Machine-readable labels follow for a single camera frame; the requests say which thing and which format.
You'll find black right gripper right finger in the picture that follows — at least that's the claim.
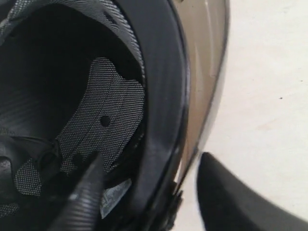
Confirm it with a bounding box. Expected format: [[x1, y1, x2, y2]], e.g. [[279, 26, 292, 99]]
[[196, 152, 308, 231]]

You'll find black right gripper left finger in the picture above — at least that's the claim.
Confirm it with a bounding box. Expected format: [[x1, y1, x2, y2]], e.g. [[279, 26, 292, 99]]
[[51, 152, 104, 231]]

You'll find black helmet with tinted visor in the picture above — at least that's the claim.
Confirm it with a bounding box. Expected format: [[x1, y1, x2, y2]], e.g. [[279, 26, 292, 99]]
[[0, 0, 230, 231]]

